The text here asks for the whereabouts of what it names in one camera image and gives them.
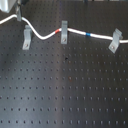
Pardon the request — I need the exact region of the white cable with coloured marks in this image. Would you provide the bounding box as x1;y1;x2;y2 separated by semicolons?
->
0;14;128;45

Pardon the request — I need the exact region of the grey right cable clip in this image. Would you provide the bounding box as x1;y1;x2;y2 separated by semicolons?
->
109;29;123;53

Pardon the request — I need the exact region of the grey middle cable clip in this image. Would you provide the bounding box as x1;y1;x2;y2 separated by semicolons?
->
61;21;68;44

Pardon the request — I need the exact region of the grey cable clip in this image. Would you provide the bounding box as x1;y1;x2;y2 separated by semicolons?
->
22;25;32;50
109;29;123;53
61;21;68;44

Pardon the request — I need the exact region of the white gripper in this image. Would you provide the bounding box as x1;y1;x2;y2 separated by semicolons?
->
0;0;22;21

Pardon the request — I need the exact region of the grey left cable clip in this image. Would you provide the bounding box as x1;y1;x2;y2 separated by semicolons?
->
22;25;32;50

